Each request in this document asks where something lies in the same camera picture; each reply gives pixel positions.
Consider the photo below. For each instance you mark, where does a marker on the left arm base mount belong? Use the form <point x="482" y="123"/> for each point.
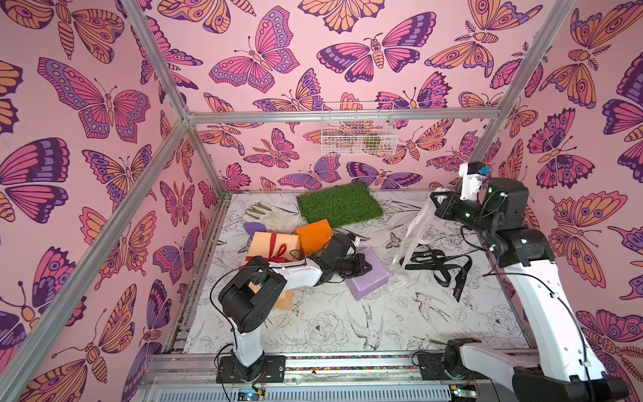
<point x="267" y="369"/>

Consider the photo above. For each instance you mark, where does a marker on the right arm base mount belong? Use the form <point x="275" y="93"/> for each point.
<point x="445" y="365"/>

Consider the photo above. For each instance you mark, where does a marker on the green artificial grass mat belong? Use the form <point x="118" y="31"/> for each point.
<point x="340" y="205"/>

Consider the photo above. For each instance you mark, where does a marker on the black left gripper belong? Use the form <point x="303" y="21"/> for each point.
<point x="359" y="261"/>

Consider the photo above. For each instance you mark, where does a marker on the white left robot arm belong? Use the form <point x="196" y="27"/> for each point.
<point x="248" y="298"/>

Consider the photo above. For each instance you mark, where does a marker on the lilac gift box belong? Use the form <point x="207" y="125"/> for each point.
<point x="377" y="277"/>

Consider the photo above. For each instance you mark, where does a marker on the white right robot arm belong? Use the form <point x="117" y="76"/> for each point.
<point x="566" y="369"/>

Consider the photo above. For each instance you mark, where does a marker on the black lettered ribbon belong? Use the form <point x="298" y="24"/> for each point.
<point x="449" y="271"/>

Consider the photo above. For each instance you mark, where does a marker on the red ribbon bow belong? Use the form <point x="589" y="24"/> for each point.
<point x="272" y="247"/>

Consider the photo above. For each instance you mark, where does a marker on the green item in basket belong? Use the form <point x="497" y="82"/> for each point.
<point x="371" y="143"/>

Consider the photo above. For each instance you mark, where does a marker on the orange gift box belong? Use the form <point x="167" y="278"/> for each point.
<point x="314" y="236"/>

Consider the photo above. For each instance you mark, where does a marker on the white satin ribbon bow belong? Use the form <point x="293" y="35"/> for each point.
<point x="424" y="233"/>

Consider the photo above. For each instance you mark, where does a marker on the large tan gift box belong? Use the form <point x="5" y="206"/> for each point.
<point x="285" y="300"/>

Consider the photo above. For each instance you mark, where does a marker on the white wire basket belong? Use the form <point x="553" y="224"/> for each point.
<point x="343" y="132"/>

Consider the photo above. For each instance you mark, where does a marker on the beige gardening glove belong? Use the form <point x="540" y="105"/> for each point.
<point x="272" y="218"/>

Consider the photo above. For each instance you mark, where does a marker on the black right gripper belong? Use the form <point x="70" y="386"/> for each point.
<point x="443" y="206"/>

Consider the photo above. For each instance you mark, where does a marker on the purple pink hand trowel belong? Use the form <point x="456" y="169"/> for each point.
<point x="254" y="227"/>

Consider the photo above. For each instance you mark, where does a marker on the aluminium front rail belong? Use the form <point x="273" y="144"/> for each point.
<point x="378" y="376"/>

